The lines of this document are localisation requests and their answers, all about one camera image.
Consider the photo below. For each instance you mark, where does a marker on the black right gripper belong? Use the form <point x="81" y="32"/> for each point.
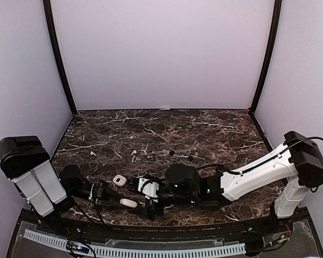
<point x="149" y="208"/>

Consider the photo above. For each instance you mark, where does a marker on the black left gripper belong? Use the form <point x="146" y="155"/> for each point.
<point x="102" y="195"/>

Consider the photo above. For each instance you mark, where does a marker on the white earbud charging case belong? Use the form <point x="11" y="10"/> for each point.
<point x="128" y="203"/>

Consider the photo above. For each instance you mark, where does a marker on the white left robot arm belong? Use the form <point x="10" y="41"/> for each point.
<point x="27" y="164"/>

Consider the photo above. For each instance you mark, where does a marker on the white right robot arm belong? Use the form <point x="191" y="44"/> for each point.
<point x="298" y="159"/>

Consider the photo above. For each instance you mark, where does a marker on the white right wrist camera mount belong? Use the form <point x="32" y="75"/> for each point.
<point x="148" y="188"/>

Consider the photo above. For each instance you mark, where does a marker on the white slotted cable duct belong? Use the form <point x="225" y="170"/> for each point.
<point x="123" y="248"/>

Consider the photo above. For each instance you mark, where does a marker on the black front table rail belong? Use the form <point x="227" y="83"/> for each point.
<point x="235" y="221"/>

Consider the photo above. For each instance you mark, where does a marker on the left black frame post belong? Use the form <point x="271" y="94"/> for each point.
<point x="47" y="4"/>

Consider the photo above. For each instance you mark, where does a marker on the black frame post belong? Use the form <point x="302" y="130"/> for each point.
<point x="47" y="4"/>
<point x="267" y="57"/>

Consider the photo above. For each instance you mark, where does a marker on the right black frame post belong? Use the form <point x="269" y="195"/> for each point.
<point x="267" y="57"/>

